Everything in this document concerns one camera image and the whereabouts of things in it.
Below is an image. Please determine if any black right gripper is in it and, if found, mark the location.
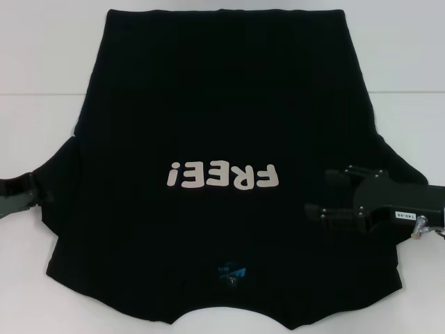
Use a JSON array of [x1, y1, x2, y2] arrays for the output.
[[303, 164, 445, 234]]

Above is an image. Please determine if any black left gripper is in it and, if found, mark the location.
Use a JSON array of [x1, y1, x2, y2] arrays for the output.
[[0, 173, 55, 219]]

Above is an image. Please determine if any black shirt with FREE print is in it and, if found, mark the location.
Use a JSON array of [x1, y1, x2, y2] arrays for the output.
[[36, 8, 430, 313]]

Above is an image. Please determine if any right arm cable with plug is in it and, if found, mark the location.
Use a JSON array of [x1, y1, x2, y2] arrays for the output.
[[410, 214, 445, 241]]

